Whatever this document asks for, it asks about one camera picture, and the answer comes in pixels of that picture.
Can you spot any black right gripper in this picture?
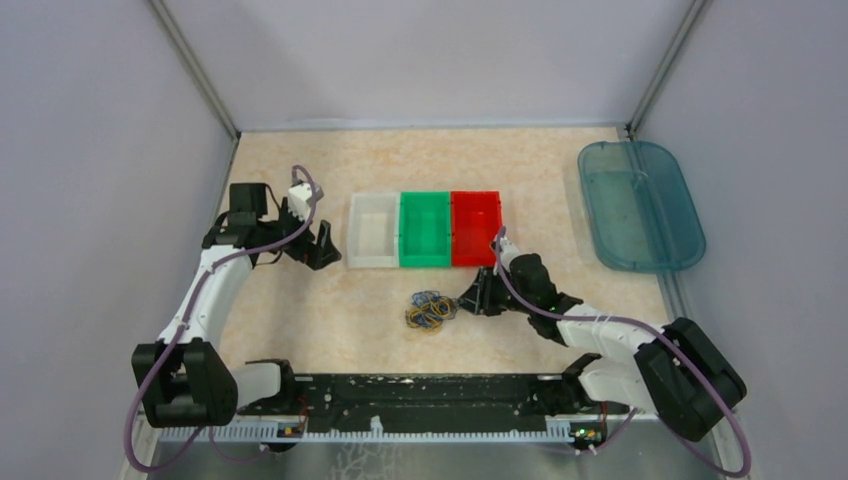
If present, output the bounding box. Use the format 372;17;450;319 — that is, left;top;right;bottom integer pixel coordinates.
454;265;535;316

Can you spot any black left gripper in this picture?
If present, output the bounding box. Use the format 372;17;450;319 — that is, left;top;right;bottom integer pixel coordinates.
258;196;341;269

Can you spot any coloured cable bundle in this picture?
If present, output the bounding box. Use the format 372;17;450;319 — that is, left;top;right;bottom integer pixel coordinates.
404;289;460;333

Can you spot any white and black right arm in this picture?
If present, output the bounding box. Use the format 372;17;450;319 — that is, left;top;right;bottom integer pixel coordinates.
458;254;747;442

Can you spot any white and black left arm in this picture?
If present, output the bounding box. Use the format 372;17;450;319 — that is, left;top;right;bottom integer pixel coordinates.
131;180;341;428

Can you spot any white plastic bin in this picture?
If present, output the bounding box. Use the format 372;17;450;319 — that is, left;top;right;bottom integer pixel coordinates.
346;192;400;269

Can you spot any red plastic bin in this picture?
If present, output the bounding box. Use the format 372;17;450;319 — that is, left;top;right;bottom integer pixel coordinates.
450;191;503;267

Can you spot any green plastic bin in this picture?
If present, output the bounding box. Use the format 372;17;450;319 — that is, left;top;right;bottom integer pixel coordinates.
398;191;452;268

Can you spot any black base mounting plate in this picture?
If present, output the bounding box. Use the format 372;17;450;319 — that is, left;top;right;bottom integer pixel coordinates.
240;374;629;434

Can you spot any teal transparent plastic basin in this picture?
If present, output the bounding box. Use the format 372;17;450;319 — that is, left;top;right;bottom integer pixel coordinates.
577;141;706;274

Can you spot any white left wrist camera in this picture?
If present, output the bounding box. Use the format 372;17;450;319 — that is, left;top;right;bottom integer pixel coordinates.
287;182;324;218

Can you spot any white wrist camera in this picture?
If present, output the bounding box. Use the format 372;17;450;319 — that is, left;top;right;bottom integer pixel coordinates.
287;182;324;218
492;236;522;271

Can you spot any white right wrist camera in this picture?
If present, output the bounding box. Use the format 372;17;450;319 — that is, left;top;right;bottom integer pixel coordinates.
492;236;522;271

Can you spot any white slotted cable duct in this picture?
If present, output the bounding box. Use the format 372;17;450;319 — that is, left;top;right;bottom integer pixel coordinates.
157;421;576;445

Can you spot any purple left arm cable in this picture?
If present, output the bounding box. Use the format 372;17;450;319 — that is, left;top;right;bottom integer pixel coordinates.
123;164;320;473

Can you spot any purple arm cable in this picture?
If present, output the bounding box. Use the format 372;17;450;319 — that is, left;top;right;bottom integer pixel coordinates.
123;164;320;473
491;226;753;480

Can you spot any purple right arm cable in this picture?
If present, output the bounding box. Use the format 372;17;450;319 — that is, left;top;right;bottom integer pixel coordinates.
491;226;753;480

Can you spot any right aluminium frame post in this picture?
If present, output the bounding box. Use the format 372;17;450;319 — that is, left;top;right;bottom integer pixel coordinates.
624;0;713;141

